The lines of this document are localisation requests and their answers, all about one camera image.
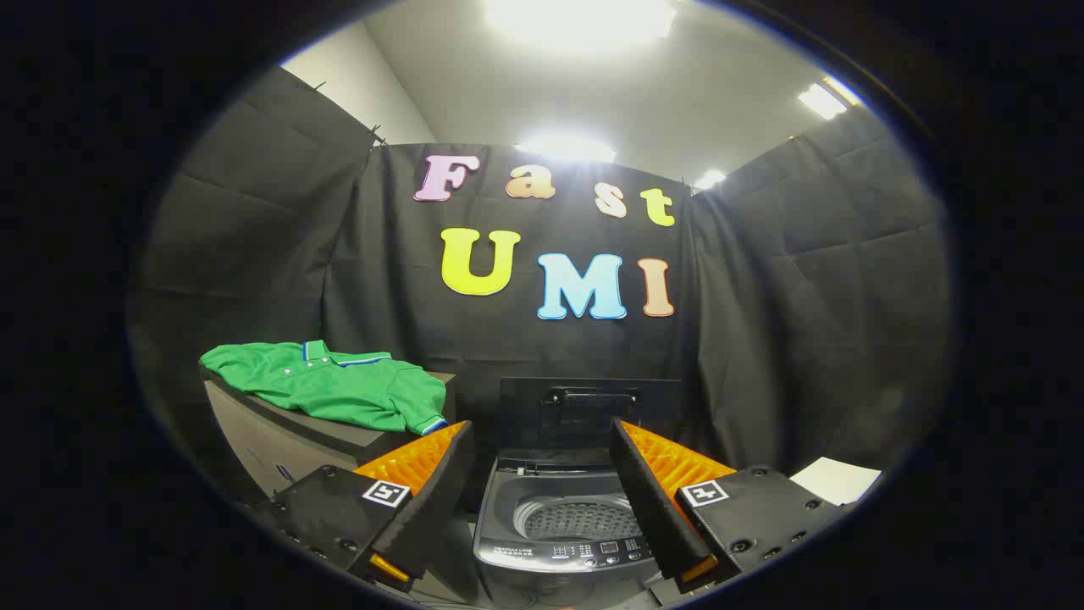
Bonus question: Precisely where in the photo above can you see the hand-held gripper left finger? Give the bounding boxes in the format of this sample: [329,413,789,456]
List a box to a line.
[254,419,477,594]

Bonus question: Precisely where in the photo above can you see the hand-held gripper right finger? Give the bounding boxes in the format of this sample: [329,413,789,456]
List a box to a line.
[610,417,849,596]

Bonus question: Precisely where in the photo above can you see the grey top-load washing machine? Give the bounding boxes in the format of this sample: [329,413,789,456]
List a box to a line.
[471,456,672,610]

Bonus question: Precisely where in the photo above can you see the green polo shirt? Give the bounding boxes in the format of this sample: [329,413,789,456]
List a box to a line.
[200,340,450,437]

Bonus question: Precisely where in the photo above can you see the grey cabinet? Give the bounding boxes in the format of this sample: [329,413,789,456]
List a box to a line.
[199,364,458,502]

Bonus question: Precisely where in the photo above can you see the black backdrop cloth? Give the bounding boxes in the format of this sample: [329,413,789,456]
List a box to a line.
[127,66,954,509]

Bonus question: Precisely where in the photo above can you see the large ceiling light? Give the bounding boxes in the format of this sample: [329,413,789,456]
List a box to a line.
[484,0,678,47]

